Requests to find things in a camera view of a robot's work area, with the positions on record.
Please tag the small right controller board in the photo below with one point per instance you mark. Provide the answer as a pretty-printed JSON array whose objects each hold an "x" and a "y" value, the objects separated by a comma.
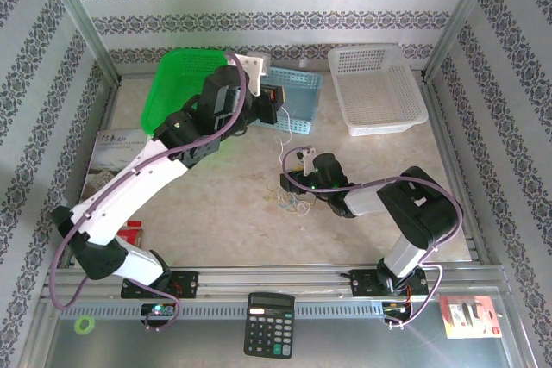
[{"x": 394, "y": 309}]

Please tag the small left controller board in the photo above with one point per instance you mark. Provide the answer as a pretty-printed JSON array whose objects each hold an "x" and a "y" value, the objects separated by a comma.
[{"x": 157, "y": 310}]

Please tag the picture book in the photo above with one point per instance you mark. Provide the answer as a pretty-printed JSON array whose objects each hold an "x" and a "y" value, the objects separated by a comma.
[{"x": 112, "y": 161}]

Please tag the black desk calculator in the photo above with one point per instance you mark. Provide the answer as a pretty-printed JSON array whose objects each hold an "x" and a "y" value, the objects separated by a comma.
[{"x": 269, "y": 325}]

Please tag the light blue plastic basket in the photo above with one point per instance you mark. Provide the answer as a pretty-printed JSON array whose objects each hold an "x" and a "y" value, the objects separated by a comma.
[{"x": 302, "y": 92}]

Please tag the aluminium mounting rail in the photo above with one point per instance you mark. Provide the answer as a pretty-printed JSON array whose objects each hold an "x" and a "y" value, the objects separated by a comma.
[{"x": 276, "y": 282}]

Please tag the red flat package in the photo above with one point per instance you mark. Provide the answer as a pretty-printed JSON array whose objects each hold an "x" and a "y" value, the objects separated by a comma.
[{"x": 133, "y": 237}]

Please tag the white plastic basket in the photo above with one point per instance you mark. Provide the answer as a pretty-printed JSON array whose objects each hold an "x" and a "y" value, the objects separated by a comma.
[{"x": 375, "y": 92}]

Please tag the green tape roll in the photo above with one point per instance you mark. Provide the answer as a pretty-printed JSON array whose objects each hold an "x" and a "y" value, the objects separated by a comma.
[{"x": 78, "y": 325}]

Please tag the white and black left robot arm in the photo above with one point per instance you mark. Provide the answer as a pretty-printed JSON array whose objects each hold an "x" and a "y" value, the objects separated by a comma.
[{"x": 129, "y": 185}]

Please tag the red blister pack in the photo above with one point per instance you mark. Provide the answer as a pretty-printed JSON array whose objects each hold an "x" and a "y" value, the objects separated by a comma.
[{"x": 470, "y": 316}]

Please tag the small controller board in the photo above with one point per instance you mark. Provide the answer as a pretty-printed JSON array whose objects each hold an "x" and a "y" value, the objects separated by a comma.
[
  {"x": 157, "y": 310},
  {"x": 394, "y": 309}
]

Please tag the green plastic basket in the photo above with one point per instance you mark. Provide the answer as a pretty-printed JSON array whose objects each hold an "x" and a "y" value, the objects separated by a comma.
[{"x": 181, "y": 83}]

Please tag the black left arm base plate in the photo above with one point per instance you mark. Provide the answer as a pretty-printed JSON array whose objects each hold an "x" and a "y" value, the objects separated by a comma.
[{"x": 187, "y": 284}]

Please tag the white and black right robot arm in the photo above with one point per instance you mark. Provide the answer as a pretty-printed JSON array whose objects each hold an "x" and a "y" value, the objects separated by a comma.
[{"x": 403, "y": 256}]

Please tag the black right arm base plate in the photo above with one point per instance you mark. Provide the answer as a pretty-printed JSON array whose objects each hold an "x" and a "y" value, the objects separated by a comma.
[{"x": 362, "y": 284}]

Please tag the aluminium frame post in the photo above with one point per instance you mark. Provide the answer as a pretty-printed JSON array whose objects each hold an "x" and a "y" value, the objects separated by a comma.
[
  {"x": 466, "y": 1},
  {"x": 73, "y": 1}
]

